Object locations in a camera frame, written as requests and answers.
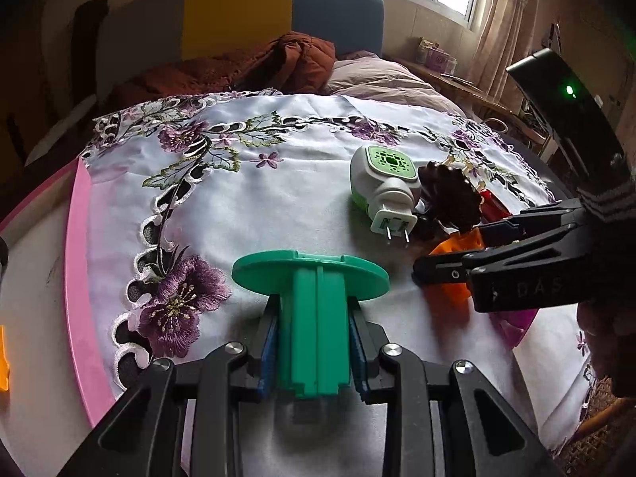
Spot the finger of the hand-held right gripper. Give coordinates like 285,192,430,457
476,198,588,246
413,219,594,314

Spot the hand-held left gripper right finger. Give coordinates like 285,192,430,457
348,297,564,477

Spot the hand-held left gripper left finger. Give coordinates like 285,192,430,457
57,294,279,477

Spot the red metallic tube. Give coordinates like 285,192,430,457
477,190,512,224

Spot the magenta plastic ring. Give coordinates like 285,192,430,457
489,308,540,346

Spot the green plastic flanged block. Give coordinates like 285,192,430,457
231,250,389,399

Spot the orange plastic piece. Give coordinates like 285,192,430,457
428,229,485,309

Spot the brown scalloped round object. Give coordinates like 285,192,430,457
419,160,482,232

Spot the white green plug-in device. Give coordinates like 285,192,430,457
349,145,423,248

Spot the pink rimmed white tray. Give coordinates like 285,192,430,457
0,159,120,477

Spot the person's right hand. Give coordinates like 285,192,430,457
576,298,636,399

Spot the beige curtain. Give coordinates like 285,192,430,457
467,0,540,105

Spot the wooden bedside table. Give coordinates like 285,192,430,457
397,57,502,115

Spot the purple box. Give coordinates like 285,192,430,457
416,37,458,76

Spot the embroidered floral tablecloth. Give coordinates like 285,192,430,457
82,88,617,477

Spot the wicker chair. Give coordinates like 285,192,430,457
561,375,636,477

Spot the pink pillow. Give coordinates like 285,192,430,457
323,54,465,115

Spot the small orange yellow piece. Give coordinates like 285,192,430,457
0,325,11,392

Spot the rust brown quilt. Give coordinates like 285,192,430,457
112,31,337,110

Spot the grey yellow blue headboard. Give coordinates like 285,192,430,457
97,0,386,90

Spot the white curved rail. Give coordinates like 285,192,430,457
25,93,96,166

